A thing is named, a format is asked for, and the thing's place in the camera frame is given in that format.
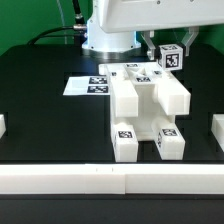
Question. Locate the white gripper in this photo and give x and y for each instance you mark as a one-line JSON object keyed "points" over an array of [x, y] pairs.
{"points": [[143, 15]]}

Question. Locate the white tagged block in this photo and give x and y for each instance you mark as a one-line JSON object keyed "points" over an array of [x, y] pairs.
{"points": [[171, 57]]}

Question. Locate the white chair back frame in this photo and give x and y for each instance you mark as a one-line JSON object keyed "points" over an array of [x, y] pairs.
{"points": [[173, 97]]}

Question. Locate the white chair seat part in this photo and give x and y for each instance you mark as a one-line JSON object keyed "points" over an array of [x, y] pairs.
{"points": [[133, 101]]}

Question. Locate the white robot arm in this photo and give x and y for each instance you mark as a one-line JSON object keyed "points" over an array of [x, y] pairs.
{"points": [[102, 42]]}

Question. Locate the white part right edge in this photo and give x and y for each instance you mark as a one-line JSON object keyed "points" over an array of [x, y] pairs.
{"points": [[218, 129]]}

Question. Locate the white part edge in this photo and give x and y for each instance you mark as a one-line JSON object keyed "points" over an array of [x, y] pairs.
{"points": [[218, 129], [2, 125]]}

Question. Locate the white part left edge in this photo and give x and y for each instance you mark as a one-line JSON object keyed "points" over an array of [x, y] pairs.
{"points": [[2, 125]]}

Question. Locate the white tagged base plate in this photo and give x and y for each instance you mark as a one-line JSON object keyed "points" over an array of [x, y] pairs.
{"points": [[86, 85]]}

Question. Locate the white front rail barrier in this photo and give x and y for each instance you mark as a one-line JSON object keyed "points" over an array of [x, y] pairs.
{"points": [[112, 179]]}

